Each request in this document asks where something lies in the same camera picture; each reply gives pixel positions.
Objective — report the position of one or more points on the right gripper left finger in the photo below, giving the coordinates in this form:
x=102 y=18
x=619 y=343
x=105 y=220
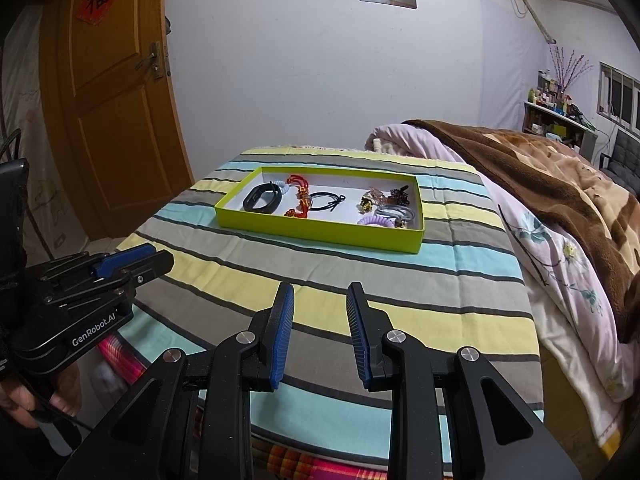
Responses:
x=272 y=328

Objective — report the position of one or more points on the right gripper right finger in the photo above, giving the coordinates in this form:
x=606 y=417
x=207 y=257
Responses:
x=368 y=329

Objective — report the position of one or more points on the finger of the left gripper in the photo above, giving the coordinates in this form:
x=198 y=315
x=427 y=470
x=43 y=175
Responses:
x=111 y=263
x=142 y=269

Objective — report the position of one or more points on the black wristband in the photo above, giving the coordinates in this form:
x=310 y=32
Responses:
x=263 y=199

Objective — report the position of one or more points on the red knot ornament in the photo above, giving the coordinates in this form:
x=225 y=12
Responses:
x=303 y=207
x=299 y=182

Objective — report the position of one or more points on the black hair tie pink bead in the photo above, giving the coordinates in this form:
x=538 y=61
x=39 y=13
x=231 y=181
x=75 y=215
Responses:
x=322 y=201

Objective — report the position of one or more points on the green shallow box lid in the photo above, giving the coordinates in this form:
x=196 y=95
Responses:
x=352 y=207

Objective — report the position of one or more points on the dark beaded hair clip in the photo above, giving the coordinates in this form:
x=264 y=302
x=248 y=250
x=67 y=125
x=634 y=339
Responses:
x=399 y=196

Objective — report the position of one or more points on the pink floral duvet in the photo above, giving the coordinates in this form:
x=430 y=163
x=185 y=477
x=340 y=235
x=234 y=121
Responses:
x=573 y=316

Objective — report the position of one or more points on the orange wooden door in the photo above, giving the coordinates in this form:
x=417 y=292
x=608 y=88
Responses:
x=114 y=131

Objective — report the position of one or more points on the brown plush blanket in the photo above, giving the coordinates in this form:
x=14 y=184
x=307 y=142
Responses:
x=561 y=188

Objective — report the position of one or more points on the cluttered shelf desk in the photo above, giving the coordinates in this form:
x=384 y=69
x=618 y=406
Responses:
x=555 y=116

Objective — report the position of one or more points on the black office chair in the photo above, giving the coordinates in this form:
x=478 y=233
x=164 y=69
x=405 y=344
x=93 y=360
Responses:
x=622 y=166

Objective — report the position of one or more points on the purple blossom branches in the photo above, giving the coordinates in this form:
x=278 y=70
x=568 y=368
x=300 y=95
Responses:
x=568 y=66

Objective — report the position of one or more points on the barred window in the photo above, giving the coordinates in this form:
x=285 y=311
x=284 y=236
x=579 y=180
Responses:
x=618 y=98

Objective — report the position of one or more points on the door lock handle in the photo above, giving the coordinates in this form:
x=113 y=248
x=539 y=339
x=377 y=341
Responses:
x=156 y=63

